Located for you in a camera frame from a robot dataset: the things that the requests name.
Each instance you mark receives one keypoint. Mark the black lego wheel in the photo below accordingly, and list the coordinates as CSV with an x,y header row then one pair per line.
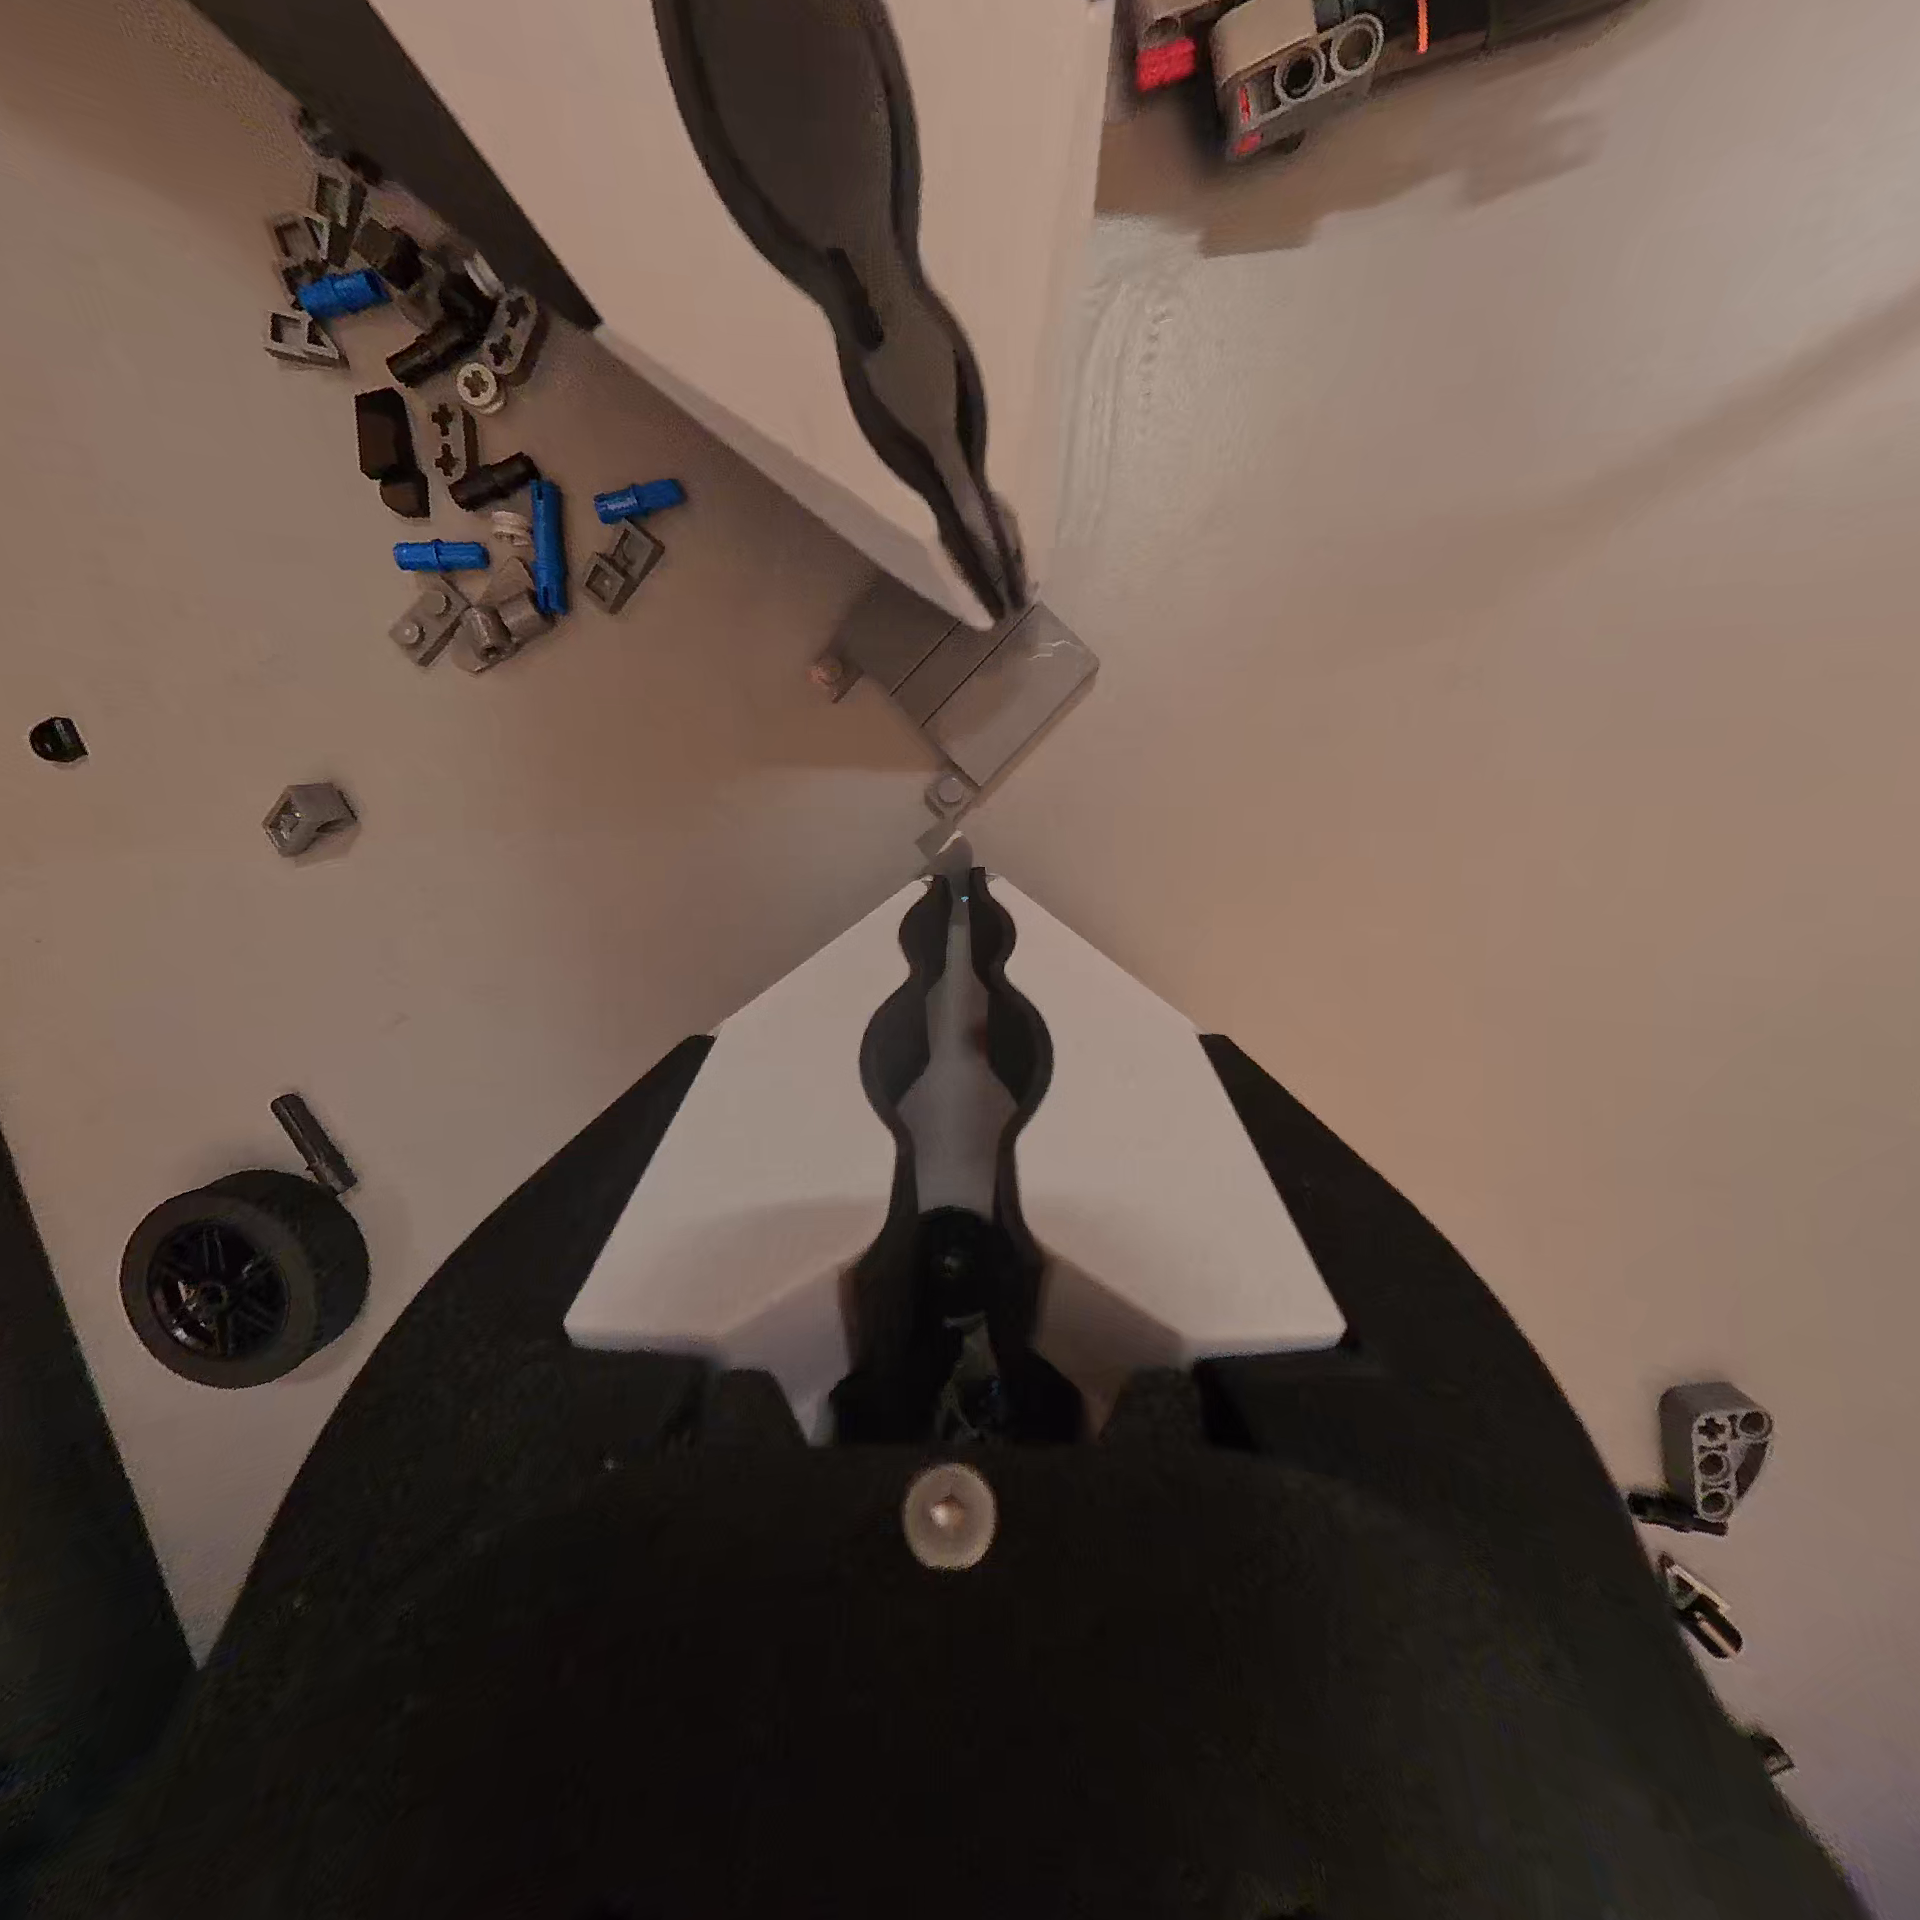
x,y
224,1278

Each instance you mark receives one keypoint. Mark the black lego pin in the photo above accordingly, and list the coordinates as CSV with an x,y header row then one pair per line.
x,y
1663,1509

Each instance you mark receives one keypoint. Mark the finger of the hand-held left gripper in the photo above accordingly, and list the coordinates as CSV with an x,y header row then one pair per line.
x,y
600,182
1018,149

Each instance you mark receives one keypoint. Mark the grey bent technic beam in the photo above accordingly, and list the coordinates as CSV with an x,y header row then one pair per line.
x,y
1719,1445

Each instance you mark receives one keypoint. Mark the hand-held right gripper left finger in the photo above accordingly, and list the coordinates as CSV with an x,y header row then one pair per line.
x,y
748,1202

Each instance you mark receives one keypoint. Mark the dark grey lego axle pin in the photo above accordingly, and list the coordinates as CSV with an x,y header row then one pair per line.
x,y
309,1141

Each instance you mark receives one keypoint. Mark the grey lego tile assembly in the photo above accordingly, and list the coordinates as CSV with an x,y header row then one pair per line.
x,y
1004,690

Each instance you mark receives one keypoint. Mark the small grey lego bracket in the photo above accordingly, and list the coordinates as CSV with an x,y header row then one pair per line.
x,y
941,792

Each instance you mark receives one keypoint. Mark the small grey lego piece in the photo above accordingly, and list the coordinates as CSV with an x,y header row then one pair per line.
x,y
1702,1603

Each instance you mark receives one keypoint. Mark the small black round lego piece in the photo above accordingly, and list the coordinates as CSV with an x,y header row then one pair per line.
x,y
58,737

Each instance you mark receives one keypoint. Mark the grey lego slope brick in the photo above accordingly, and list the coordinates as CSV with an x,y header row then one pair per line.
x,y
306,820

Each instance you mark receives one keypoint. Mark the pile of small lego pieces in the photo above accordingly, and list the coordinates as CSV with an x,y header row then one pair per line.
x,y
549,549

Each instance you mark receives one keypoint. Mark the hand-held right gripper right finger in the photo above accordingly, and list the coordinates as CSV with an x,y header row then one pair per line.
x,y
1171,1202

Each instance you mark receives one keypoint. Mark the grey lego car model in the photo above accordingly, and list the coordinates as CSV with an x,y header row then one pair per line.
x,y
1290,68

